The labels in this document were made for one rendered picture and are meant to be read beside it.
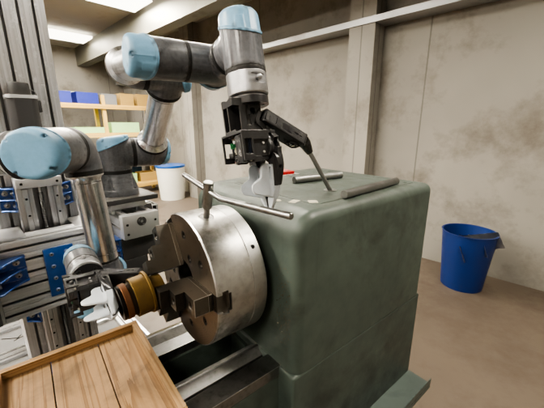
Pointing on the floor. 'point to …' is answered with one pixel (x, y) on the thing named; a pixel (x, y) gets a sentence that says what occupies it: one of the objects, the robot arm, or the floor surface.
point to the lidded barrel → (171, 181)
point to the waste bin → (467, 256)
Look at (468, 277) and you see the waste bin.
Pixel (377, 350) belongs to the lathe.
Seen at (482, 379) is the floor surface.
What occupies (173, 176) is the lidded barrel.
